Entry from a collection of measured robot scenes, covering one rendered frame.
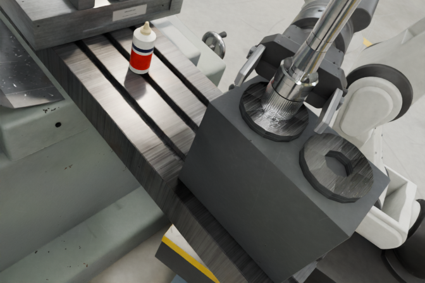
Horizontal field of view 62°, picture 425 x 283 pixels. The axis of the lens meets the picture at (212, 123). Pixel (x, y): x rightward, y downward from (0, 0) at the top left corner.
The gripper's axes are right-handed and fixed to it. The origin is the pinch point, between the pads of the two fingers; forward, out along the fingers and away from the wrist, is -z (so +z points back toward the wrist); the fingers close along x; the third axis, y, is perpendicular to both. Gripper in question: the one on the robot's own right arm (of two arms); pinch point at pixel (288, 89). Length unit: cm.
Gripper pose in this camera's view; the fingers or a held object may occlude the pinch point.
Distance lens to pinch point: 43.2
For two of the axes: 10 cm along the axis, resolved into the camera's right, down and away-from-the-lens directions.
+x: 8.5, 5.2, -1.1
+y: -2.8, 6.1, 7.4
